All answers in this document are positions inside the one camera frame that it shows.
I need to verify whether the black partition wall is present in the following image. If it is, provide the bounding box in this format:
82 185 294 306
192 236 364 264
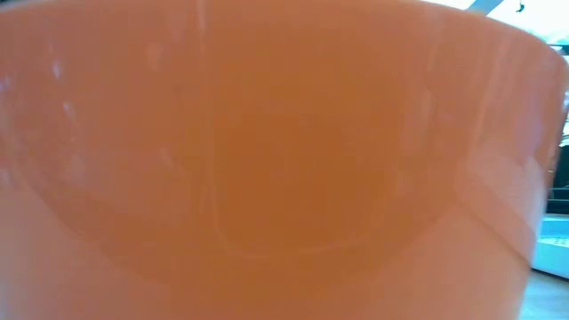
550 146 569 201

